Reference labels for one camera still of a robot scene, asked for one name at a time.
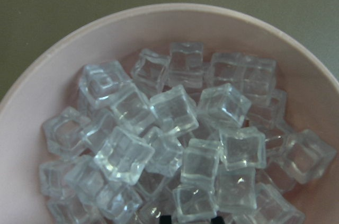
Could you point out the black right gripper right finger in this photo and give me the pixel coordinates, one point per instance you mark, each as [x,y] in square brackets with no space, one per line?
[217,220]

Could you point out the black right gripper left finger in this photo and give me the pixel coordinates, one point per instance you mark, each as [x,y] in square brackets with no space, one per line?
[165,219]

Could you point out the clear ice cubes pile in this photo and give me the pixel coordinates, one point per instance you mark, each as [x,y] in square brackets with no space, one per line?
[182,137]

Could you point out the pink bowl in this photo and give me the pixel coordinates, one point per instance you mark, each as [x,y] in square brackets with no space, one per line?
[50,83]

